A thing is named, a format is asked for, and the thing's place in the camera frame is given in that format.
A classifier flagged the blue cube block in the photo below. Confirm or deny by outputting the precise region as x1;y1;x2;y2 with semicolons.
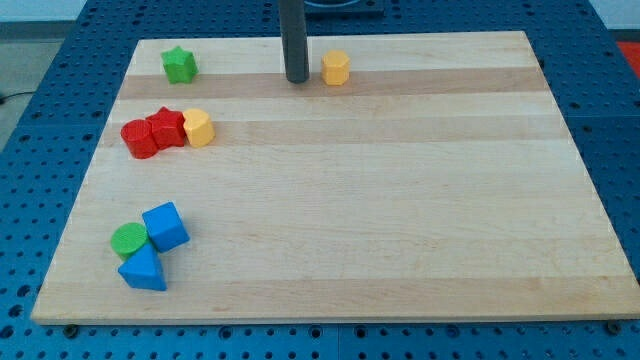
142;202;190;253

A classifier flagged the yellow hexagon block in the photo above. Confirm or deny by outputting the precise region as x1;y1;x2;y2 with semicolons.
321;50;350;86

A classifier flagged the green star block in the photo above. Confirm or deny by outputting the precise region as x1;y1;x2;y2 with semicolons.
161;46;198;84

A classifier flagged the blue triangle block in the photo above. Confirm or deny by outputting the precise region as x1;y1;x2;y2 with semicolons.
118;244;167;291

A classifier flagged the green cylinder block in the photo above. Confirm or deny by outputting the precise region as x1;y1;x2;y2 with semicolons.
110;222;149;260

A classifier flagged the yellow rounded block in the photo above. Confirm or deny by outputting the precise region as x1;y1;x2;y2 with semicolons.
183;108;215;148

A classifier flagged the red star block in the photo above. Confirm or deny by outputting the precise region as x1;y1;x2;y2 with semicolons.
146;107;186;150

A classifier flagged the light wooden board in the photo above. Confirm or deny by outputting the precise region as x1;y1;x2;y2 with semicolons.
31;31;639;325

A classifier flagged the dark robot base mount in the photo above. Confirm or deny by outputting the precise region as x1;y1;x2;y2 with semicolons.
304;0;385;17

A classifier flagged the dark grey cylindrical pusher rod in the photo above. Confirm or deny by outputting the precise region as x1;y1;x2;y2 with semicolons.
278;0;309;84

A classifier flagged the red cylinder block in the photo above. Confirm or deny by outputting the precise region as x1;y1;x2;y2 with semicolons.
120;119;158;159

